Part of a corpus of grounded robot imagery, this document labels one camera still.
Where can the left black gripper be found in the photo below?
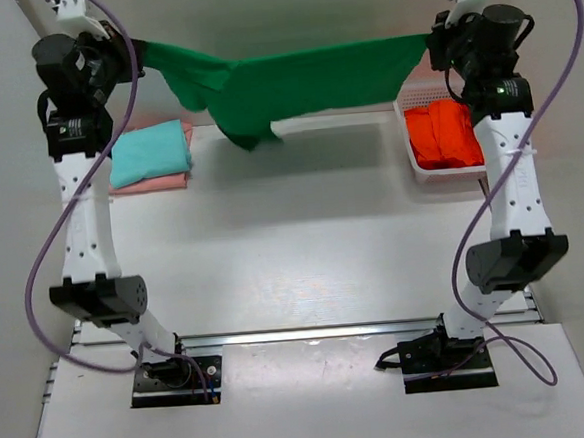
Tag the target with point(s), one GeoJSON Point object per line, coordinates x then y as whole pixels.
{"type": "Point", "coordinates": [122, 40]}

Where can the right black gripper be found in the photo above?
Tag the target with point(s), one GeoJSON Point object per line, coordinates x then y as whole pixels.
{"type": "Point", "coordinates": [439, 33]}

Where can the green t shirt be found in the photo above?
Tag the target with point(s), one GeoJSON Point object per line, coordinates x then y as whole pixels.
{"type": "Point", "coordinates": [245, 96]}

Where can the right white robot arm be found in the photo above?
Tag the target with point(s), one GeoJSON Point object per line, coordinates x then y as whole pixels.
{"type": "Point", "coordinates": [480, 42]}

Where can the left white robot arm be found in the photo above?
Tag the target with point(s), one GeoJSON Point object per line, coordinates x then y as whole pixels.
{"type": "Point", "coordinates": [80, 67]}

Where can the white plastic basket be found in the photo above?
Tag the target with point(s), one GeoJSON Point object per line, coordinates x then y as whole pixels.
{"type": "Point", "coordinates": [419, 94]}

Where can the orange t shirt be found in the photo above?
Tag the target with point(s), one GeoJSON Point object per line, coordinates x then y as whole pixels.
{"type": "Point", "coordinates": [441, 136]}

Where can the folded teal t shirt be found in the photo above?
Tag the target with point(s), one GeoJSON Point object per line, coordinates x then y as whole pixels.
{"type": "Point", "coordinates": [144, 154]}

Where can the folded pink t shirt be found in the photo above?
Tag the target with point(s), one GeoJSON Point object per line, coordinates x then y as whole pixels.
{"type": "Point", "coordinates": [165, 183]}

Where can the aluminium rail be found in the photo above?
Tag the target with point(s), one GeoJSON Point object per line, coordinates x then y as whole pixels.
{"type": "Point", "coordinates": [326, 332]}

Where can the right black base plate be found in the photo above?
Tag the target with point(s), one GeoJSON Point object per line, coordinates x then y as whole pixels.
{"type": "Point", "coordinates": [448, 373]}

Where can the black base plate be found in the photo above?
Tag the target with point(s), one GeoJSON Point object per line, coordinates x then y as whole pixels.
{"type": "Point", "coordinates": [188, 388]}
{"type": "Point", "coordinates": [448, 373]}

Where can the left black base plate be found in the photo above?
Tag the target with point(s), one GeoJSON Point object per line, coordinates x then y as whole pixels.
{"type": "Point", "coordinates": [188, 388]}

